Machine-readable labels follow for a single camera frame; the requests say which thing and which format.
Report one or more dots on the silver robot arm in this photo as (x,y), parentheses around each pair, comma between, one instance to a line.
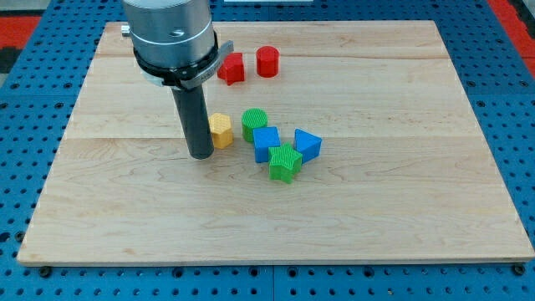
(174,41)

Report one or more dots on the blue cube block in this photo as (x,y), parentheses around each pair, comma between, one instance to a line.
(263,139)

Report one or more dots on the blue triangle block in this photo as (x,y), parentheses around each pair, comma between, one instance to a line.
(307,144)

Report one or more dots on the red cylinder block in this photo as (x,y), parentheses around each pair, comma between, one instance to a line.
(267,61)

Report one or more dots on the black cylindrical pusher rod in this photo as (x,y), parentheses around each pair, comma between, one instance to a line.
(191,108)

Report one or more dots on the green cylinder block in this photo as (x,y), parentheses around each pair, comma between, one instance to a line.
(252,119)

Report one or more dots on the wooden board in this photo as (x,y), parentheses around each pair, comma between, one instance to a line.
(404,173)

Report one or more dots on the yellow hexagon block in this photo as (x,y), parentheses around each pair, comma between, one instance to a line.
(221,130)

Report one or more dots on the green star block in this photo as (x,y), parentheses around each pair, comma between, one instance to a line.
(284,162)

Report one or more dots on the red star block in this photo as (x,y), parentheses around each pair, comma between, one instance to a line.
(232,69)

